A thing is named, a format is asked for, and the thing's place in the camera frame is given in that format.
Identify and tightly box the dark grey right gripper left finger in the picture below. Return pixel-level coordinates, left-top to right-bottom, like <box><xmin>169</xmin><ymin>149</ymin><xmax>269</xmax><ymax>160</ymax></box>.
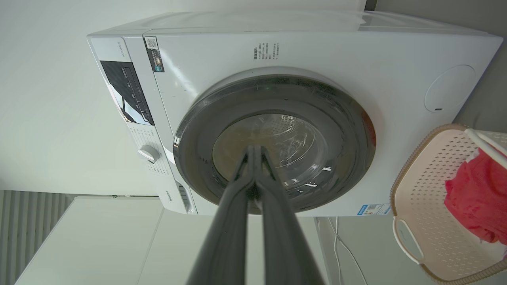
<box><xmin>186</xmin><ymin>145</ymin><xmax>256</xmax><ymax>285</ymax></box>

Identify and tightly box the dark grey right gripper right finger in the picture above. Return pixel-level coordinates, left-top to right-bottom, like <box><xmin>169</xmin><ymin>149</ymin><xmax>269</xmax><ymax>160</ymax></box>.
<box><xmin>255</xmin><ymin>146</ymin><xmax>325</xmax><ymax>285</ymax></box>

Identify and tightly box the round black glass washer door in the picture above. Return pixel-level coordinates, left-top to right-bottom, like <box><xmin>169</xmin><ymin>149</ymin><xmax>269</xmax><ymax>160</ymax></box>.
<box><xmin>173</xmin><ymin>67</ymin><xmax>377</xmax><ymax>216</ymax></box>

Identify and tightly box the white front-load washing machine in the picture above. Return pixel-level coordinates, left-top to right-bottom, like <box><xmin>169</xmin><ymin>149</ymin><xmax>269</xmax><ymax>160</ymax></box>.
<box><xmin>86</xmin><ymin>10</ymin><xmax>503</xmax><ymax>217</ymax></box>

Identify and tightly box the blue energy label sticker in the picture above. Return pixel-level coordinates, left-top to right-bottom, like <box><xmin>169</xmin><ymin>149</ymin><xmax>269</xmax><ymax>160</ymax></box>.
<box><xmin>356</xmin><ymin>203</ymin><xmax>393</xmax><ymax>216</ymax></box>

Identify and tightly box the white round control knob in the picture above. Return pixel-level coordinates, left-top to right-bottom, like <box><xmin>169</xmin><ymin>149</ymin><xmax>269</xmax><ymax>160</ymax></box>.
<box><xmin>138</xmin><ymin>145</ymin><xmax>160</xmax><ymax>163</ymax></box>

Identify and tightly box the white cabinet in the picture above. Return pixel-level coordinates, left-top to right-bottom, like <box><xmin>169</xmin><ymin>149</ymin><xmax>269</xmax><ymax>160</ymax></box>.
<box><xmin>14</xmin><ymin>196</ymin><xmax>329</xmax><ymax>285</ymax></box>

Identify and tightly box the beige perforated laundry basket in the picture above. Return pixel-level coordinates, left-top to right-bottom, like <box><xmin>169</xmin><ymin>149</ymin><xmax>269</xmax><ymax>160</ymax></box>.
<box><xmin>390</xmin><ymin>123</ymin><xmax>507</xmax><ymax>285</ymax></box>

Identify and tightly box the black control display panel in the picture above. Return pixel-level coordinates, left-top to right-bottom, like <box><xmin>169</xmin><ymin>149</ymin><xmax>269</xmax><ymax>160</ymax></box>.
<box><xmin>100</xmin><ymin>61</ymin><xmax>155</xmax><ymax>126</ymax></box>

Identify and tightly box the printed text label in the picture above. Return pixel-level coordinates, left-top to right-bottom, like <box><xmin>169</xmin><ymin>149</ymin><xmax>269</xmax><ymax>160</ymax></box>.
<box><xmin>253</xmin><ymin>42</ymin><xmax>281</xmax><ymax>61</ymax></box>

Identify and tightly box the black QR code sticker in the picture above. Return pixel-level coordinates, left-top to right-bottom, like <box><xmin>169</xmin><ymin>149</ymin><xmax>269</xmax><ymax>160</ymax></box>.
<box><xmin>143</xmin><ymin>37</ymin><xmax>165</xmax><ymax>73</ymax></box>

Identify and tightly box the red garment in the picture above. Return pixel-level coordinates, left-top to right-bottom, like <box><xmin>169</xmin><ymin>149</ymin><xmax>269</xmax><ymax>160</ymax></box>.
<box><xmin>444</xmin><ymin>148</ymin><xmax>507</xmax><ymax>245</ymax></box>

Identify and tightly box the grey ribbed radiator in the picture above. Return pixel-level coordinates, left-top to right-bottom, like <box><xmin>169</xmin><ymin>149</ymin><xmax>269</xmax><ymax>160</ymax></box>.
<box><xmin>0</xmin><ymin>190</ymin><xmax>76</xmax><ymax>285</ymax></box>

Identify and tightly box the round drain filter cover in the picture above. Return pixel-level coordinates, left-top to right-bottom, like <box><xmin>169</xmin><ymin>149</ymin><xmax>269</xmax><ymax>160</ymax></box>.
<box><xmin>424</xmin><ymin>65</ymin><xmax>477</xmax><ymax>112</ymax></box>

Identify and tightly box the thin white cable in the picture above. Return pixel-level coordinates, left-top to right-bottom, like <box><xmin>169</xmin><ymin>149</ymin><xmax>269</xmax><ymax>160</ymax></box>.
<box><xmin>327</xmin><ymin>217</ymin><xmax>369</xmax><ymax>285</ymax></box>

